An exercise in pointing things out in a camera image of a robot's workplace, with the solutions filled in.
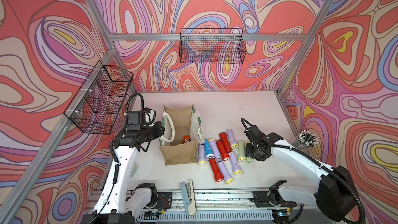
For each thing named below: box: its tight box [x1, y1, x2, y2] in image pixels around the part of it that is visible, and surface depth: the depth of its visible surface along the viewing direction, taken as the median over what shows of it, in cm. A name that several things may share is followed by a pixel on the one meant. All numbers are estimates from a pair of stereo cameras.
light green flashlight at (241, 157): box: [237, 140, 247, 163], surface depth 88 cm
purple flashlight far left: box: [197, 142, 207, 166], surface depth 88 cm
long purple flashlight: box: [208, 137, 234, 185], surface depth 86 cm
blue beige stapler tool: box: [179, 179, 197, 216], surface depth 74 cm
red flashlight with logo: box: [182, 134, 192, 144], surface depth 95 cm
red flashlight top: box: [216, 132, 233, 160], surface depth 91 cm
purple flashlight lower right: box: [229, 151, 243, 175], surface depth 84 cm
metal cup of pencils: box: [291, 129, 320, 150], surface depth 78 cm
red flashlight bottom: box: [208, 158, 224, 182], surface depth 82 cm
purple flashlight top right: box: [225, 128, 238, 149], surface depth 95 cm
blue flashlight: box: [204, 138, 215, 159], surface depth 88 cm
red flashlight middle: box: [216, 139, 231, 161], surface depth 90 cm
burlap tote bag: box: [158, 104, 206, 166], surface depth 84 cm
